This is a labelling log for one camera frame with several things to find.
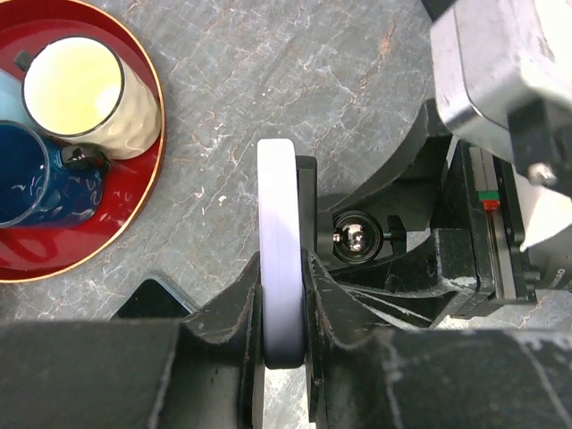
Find black round-base phone stand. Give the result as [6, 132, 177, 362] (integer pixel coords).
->
[296, 98, 451, 273]

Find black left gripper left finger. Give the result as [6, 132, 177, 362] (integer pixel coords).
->
[1, 257, 264, 428]

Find lavender cased phone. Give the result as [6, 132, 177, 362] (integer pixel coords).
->
[257, 139, 305, 369]

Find light blue mug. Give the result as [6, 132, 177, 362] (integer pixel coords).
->
[0, 70, 29, 124]

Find red round tray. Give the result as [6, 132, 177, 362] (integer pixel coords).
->
[1, 1, 166, 284]

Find clear cased black phone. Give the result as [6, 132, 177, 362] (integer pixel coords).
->
[112, 276, 199, 319]

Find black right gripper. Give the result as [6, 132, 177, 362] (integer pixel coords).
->
[331, 142, 571, 328]

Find dark blue mug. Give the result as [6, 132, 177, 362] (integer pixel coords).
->
[1, 121, 111, 229]

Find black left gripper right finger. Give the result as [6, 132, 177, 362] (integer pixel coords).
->
[302, 252, 571, 428]

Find cream dimpled mug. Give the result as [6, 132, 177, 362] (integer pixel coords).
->
[13, 36, 162, 160]

